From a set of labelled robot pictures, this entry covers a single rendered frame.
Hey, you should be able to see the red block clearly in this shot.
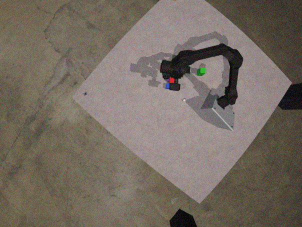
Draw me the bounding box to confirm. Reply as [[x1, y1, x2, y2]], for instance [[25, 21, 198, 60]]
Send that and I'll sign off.
[[169, 77, 175, 83]]

